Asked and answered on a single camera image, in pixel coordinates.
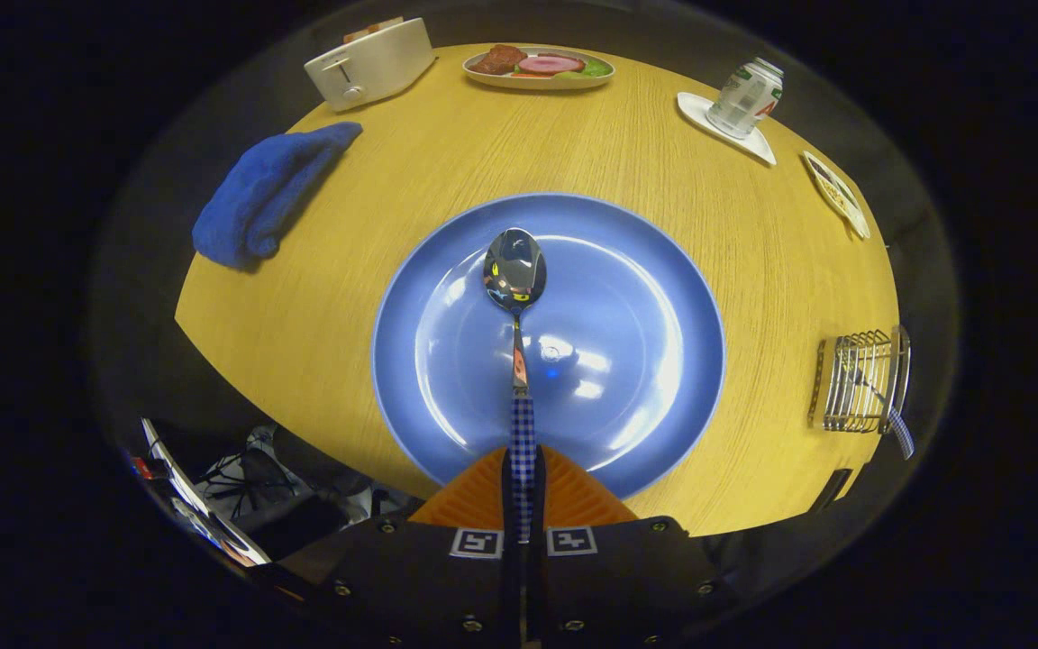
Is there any toasted bread slice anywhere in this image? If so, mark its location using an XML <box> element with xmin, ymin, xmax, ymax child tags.
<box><xmin>343</xmin><ymin>16</ymin><xmax>405</xmax><ymax>44</ymax></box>

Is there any spoon with checkered handle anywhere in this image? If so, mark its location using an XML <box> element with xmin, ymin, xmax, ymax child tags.
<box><xmin>483</xmin><ymin>227</ymin><xmax>548</xmax><ymax>542</ymax></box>

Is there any blue plate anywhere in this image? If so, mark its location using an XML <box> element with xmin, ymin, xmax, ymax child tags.
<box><xmin>371</xmin><ymin>192</ymin><xmax>726</xmax><ymax>499</ymax></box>

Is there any white square coaster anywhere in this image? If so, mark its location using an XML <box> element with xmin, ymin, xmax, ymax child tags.
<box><xmin>677</xmin><ymin>91</ymin><xmax>778</xmax><ymax>168</ymax></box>

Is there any blue folded cloth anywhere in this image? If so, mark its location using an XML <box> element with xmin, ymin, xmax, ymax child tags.
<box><xmin>192</xmin><ymin>122</ymin><xmax>364</xmax><ymax>271</ymax></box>

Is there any plate of sliced food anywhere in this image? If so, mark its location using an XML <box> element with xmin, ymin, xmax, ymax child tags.
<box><xmin>462</xmin><ymin>43</ymin><xmax>616</xmax><ymax>91</ymax></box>

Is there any white drink bottle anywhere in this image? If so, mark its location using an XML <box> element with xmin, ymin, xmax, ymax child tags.
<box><xmin>706</xmin><ymin>57</ymin><xmax>785</xmax><ymax>141</ymax></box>

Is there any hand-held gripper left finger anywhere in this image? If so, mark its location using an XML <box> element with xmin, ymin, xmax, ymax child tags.
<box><xmin>276</xmin><ymin>446</ymin><xmax>524</xmax><ymax>649</ymax></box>

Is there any fork with checkered handle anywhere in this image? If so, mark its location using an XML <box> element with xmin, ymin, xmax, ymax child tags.
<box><xmin>843</xmin><ymin>361</ymin><xmax>916</xmax><ymax>461</ymax></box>

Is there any white toaster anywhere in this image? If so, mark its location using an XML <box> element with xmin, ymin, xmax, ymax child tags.
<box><xmin>304</xmin><ymin>16</ymin><xmax>437</xmax><ymax>113</ymax></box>

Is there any metal wire basket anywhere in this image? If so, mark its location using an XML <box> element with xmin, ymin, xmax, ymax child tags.
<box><xmin>807</xmin><ymin>324</ymin><xmax>912</xmax><ymax>435</ymax></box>

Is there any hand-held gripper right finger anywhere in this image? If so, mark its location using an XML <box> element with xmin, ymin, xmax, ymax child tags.
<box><xmin>524</xmin><ymin>446</ymin><xmax>741</xmax><ymax>649</ymax></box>

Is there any white divided snack tray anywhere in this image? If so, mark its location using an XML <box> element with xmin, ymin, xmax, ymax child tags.
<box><xmin>801</xmin><ymin>150</ymin><xmax>871</xmax><ymax>241</ymax></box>

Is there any floor clutter with cables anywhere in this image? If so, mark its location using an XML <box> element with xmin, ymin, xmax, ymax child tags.
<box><xmin>127</xmin><ymin>416</ymin><xmax>376</xmax><ymax>569</ymax></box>

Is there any black table leg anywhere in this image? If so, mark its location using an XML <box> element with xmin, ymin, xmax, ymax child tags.
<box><xmin>809</xmin><ymin>469</ymin><xmax>853</xmax><ymax>515</ymax></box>

